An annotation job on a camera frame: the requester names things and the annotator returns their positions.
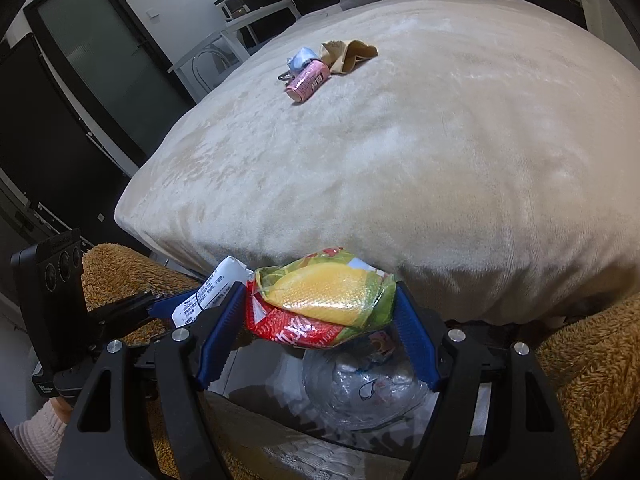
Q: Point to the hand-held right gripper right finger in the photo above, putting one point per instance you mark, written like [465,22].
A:
[415,345]

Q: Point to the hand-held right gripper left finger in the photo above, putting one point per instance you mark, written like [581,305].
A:
[220,340]

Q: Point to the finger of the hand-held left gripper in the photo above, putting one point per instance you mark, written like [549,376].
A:
[125,302]
[175,307]

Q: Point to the pink snack packet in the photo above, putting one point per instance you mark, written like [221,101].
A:
[382,345]

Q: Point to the white printed wrapper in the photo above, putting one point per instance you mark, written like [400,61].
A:
[215,285]

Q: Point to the yellow red snack packet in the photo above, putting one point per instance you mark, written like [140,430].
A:
[320,290]

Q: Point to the small dark metallic wrapper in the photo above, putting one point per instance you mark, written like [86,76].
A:
[284,76]

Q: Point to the pink drink can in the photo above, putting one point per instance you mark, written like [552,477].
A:
[307,81]

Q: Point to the blue white wrapper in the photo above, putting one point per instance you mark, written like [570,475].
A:
[302,57]

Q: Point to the brown paper bag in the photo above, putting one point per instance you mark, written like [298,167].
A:
[350,55]

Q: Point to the person's left forearm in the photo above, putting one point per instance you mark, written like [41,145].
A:
[37,440]

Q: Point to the person's left leg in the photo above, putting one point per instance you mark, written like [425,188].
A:
[125,270]

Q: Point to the person's leg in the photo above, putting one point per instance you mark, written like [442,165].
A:
[125,270]
[600,375]

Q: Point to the black wardrobe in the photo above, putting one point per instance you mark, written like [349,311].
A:
[50,160]

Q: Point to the beige plush blanket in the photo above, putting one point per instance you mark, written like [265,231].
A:
[400,160]

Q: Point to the person's right leg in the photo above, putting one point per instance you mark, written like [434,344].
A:
[600,375]

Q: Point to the black framed glass door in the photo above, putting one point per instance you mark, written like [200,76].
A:
[100,60]

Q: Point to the white chair with grey cushion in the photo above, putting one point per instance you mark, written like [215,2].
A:
[215,60]

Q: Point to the white desk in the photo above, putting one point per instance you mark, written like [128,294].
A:
[260,12]

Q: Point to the black bedside table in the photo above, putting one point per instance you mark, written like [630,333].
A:
[560,7]

